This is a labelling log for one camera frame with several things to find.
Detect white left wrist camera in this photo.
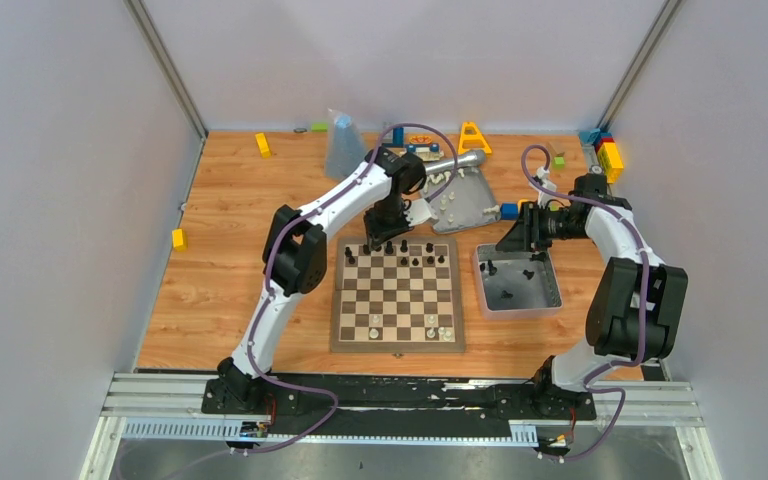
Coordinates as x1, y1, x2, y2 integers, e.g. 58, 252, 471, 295
406, 198, 439, 227

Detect blue white toy car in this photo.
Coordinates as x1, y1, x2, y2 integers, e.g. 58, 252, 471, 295
405, 135, 444, 163

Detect stacked coloured duplo blocks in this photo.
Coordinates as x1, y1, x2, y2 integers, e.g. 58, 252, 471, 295
578, 129, 624, 184

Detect grey tray black pieces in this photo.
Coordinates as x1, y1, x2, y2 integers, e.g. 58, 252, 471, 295
472, 244, 563, 321

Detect grey tray white pieces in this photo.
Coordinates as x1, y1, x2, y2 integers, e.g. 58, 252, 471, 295
422, 167, 501, 234

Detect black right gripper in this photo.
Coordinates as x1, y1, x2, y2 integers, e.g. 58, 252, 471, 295
496, 201, 589, 251

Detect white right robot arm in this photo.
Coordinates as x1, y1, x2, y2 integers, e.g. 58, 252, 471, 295
495, 173, 689, 418

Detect silver metal cylinder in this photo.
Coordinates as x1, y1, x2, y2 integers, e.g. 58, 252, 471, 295
424, 149, 487, 176

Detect yellow cube at left edge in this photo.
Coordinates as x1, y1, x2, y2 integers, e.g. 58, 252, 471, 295
171, 228, 188, 252

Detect wooden chess board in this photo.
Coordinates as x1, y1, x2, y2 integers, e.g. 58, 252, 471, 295
330, 236, 466, 354

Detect blue grey lego block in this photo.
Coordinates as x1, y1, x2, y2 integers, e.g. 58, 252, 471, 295
381, 123, 405, 149

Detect yellow triangular toy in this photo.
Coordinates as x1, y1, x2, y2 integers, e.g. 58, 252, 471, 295
457, 121, 493, 155

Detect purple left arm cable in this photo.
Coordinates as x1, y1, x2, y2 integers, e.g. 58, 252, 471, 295
246, 122, 459, 456

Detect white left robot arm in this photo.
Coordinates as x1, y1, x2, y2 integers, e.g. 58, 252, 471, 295
202, 147, 426, 413

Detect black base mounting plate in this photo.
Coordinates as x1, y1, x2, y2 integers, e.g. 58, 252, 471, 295
201, 373, 596, 438

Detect yellow block by wall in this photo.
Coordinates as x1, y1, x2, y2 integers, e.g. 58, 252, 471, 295
254, 132, 273, 158

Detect clear blue plastic bag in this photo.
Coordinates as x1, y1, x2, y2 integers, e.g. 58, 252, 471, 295
324, 109, 367, 181

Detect blue yellow red toy blocks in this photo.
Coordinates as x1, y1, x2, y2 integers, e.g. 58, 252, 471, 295
499, 199, 531, 221

